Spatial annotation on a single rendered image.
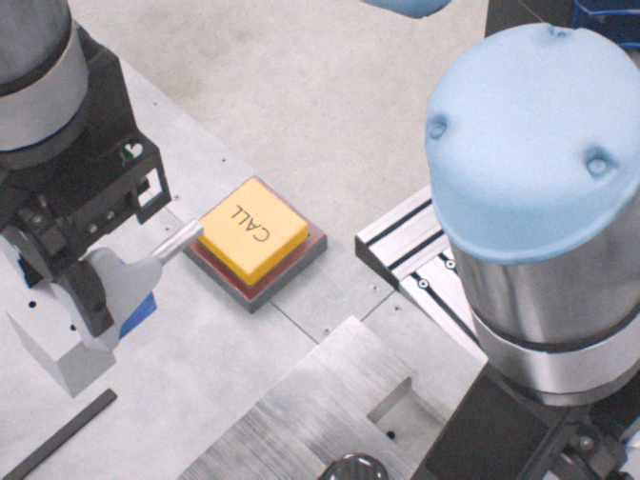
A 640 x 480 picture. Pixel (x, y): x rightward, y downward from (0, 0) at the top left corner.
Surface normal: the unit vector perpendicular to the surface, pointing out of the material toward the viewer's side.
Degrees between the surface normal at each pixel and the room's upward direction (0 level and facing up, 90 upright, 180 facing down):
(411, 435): 0
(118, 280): 79
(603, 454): 32
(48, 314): 1
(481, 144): 10
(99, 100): 90
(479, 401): 40
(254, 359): 0
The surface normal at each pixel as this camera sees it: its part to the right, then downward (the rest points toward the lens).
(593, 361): 0.27, 0.79
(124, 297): 0.68, 0.49
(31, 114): 0.49, 0.73
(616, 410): -0.23, -0.50
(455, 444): -0.58, -0.09
